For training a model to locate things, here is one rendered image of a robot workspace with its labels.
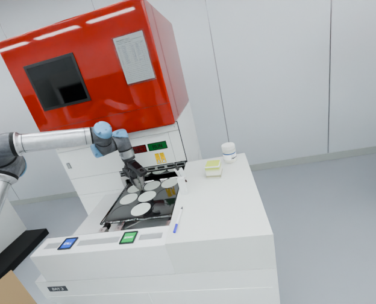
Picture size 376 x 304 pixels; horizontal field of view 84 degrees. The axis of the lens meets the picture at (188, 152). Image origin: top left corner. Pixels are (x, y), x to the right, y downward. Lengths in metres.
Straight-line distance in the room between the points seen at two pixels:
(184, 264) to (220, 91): 2.14
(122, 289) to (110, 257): 0.18
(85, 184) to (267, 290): 1.23
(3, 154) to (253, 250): 0.95
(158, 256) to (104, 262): 0.21
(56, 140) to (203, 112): 1.98
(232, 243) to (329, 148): 2.59
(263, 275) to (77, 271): 0.69
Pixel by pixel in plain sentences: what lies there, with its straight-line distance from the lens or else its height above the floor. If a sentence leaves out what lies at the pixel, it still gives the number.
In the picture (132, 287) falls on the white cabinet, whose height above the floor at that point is 0.76.
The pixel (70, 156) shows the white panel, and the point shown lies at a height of 1.14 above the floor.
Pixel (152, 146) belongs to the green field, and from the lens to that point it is 1.27.
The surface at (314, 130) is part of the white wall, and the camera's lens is 3.02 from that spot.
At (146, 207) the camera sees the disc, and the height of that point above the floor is 0.90.
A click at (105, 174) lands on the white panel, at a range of 1.48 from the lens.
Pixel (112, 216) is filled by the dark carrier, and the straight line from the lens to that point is 1.15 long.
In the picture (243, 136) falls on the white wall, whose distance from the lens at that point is 2.80.
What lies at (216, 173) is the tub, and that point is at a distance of 1.01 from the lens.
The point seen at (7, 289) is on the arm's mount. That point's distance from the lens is 0.86.
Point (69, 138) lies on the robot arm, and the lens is 0.99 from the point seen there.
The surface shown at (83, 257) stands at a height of 0.94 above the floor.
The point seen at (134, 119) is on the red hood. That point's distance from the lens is 1.20.
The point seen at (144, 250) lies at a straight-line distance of 0.81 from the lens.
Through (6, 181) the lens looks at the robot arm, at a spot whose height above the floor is 1.23.
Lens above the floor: 1.48
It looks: 21 degrees down
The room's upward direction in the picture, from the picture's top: 14 degrees counter-clockwise
